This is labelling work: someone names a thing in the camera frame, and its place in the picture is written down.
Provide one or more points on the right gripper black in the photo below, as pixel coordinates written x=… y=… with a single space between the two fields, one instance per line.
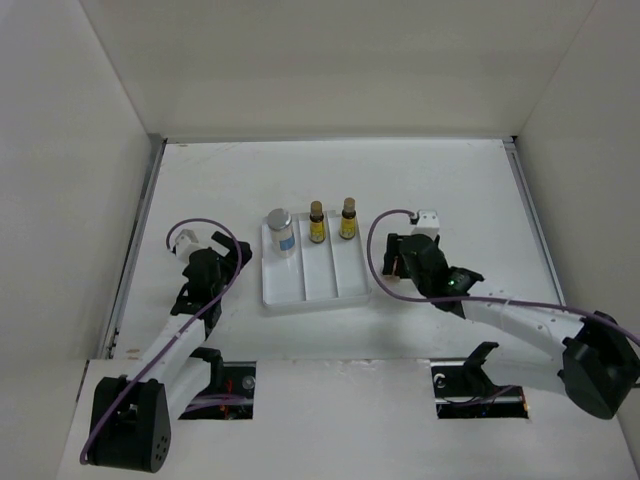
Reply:
x=393 y=250

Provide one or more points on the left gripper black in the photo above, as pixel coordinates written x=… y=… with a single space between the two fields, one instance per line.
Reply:
x=230 y=261

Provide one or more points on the pink-lid spice shaker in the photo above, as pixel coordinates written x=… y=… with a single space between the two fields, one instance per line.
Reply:
x=390 y=266

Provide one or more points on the amber bottle gold cap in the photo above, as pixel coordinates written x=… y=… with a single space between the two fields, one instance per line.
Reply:
x=348 y=226
x=316 y=227

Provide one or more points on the silver-lid jar blue label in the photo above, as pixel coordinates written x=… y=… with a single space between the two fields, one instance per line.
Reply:
x=280 y=225

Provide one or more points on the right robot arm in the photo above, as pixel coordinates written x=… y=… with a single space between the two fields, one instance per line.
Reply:
x=592 y=360

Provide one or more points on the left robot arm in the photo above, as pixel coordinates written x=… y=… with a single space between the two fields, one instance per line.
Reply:
x=178 y=376

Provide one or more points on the white three-compartment tray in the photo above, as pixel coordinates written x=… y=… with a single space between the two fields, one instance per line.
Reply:
x=329 y=275

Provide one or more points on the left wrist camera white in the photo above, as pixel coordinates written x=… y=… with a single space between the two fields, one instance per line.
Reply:
x=185 y=244

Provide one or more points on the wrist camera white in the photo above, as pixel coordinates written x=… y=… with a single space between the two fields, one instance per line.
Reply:
x=425 y=222
x=185 y=244

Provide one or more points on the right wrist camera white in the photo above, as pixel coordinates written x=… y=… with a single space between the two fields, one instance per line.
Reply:
x=425 y=222

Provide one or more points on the left aluminium rail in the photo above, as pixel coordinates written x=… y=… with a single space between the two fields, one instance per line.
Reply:
x=112 y=322

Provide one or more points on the aluminium rail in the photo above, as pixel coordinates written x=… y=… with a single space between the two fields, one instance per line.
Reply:
x=528 y=272
x=112 y=322

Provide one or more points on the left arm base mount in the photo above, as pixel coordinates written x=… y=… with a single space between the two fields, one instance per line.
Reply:
x=230 y=396

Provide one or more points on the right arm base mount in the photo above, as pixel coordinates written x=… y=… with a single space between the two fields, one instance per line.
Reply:
x=463 y=391

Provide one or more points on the right aluminium rail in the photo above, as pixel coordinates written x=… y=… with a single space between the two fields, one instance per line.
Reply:
x=528 y=272

